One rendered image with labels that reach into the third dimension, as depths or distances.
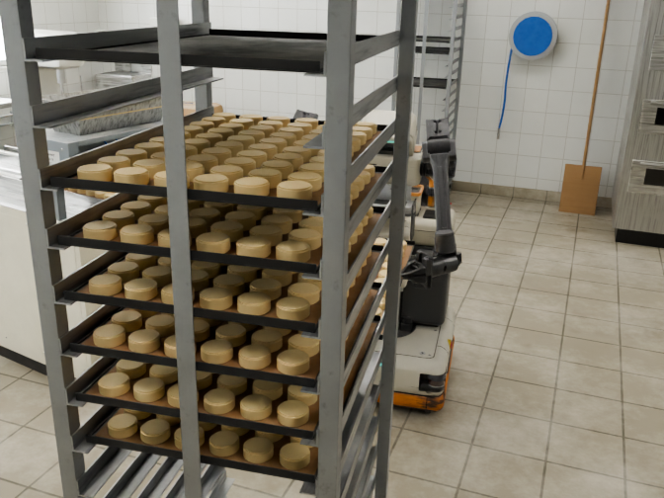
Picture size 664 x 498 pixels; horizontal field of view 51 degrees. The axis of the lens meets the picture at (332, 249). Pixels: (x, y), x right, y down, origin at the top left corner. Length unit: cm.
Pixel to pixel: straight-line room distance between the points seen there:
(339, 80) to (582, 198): 565
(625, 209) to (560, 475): 309
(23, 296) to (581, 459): 255
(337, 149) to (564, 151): 582
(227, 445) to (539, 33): 555
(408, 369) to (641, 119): 311
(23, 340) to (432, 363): 193
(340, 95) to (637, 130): 480
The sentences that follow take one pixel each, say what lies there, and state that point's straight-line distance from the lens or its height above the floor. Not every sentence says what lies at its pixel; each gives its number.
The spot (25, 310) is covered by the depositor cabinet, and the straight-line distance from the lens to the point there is 356.
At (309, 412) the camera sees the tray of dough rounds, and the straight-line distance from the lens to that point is 115.
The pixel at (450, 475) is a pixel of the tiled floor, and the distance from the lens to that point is 292.
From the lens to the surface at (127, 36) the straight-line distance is 130.
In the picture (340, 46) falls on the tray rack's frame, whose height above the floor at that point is 170.
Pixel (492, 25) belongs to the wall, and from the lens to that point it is 661.
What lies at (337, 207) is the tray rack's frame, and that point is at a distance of 92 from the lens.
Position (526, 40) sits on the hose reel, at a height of 142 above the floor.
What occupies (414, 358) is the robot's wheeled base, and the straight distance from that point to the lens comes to 311.
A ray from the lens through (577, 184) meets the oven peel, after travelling 645.
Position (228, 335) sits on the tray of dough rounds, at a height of 124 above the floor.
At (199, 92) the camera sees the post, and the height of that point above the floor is 155.
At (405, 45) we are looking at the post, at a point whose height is 167.
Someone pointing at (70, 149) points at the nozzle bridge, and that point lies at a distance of 299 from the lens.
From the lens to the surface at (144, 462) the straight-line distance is 153.
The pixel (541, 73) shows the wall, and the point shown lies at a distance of 659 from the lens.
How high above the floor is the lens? 177
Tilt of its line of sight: 20 degrees down
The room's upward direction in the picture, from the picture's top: 1 degrees clockwise
